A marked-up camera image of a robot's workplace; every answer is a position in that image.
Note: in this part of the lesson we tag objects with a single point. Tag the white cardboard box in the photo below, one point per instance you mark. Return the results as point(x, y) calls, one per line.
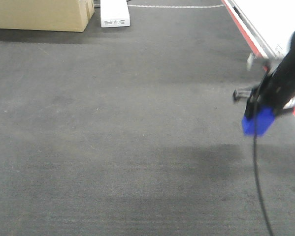
point(114, 13)

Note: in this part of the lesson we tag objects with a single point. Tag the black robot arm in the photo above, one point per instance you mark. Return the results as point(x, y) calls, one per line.
point(278, 86)

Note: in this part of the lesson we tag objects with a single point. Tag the brown cardboard box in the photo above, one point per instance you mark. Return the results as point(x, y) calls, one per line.
point(51, 15)

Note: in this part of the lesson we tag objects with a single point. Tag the blue plastic bottle-shaped part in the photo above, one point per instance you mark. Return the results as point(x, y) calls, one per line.
point(264, 119)

